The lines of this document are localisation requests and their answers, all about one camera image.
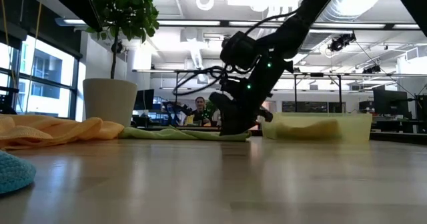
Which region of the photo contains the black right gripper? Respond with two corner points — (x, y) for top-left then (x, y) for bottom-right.
(209, 59), (294, 137)

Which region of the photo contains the light green microfiber towel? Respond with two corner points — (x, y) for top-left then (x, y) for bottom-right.
(118, 125), (252, 143)

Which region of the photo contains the yellow microfiber towel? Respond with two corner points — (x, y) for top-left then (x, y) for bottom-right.
(276, 118), (342, 141)

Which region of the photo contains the orange microfiber towel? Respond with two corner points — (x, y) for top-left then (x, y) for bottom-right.
(0, 113), (125, 151)

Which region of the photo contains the blue microfiber towel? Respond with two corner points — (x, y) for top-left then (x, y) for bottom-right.
(0, 149), (37, 195)

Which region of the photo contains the small background plant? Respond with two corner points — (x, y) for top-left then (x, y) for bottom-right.
(203, 100), (218, 118)

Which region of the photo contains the person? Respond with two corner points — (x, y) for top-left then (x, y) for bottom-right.
(185, 96), (218, 127)

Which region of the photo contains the black monitor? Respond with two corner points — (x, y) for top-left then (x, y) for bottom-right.
(372, 89), (410, 117)
(133, 89), (155, 111)

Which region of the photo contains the long ceiling light bar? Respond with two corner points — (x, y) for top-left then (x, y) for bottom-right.
(155, 19), (421, 30)

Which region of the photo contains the yellow translucent plastic bin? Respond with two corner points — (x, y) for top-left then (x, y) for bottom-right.
(261, 112), (374, 143)

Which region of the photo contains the white plant pot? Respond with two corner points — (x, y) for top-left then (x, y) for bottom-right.
(82, 78), (139, 133)

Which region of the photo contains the green leafy plant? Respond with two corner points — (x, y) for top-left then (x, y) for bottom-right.
(85, 0), (161, 80)

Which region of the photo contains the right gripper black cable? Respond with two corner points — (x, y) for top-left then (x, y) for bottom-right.
(171, 9), (301, 97)

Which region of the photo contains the background black station frame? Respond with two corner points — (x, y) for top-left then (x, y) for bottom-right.
(132, 69), (344, 127)

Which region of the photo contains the black frame mounted camera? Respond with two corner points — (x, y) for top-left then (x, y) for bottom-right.
(328, 33), (357, 53)

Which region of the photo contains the black aluminium table frame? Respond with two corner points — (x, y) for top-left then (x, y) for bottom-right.
(131, 125), (427, 144)

